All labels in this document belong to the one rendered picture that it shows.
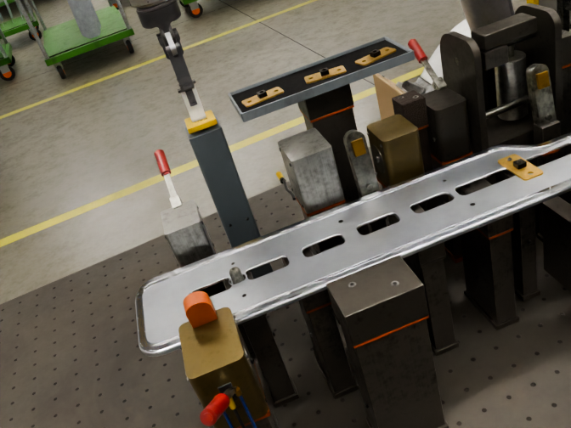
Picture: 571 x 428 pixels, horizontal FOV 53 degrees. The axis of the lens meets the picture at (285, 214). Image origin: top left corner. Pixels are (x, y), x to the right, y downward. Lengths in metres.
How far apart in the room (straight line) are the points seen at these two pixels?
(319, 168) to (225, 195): 0.27
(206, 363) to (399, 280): 0.29
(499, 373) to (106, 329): 0.92
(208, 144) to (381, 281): 0.50
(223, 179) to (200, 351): 0.51
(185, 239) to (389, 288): 0.40
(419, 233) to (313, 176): 0.22
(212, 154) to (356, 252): 0.40
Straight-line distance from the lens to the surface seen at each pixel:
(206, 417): 0.70
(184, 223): 1.06
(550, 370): 1.15
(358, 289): 0.84
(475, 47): 1.14
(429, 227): 0.97
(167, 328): 0.94
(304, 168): 1.04
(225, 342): 0.78
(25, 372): 1.56
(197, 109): 1.18
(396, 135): 1.09
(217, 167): 1.20
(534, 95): 1.23
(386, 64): 1.20
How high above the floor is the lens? 1.58
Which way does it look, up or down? 32 degrees down
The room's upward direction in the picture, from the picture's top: 18 degrees counter-clockwise
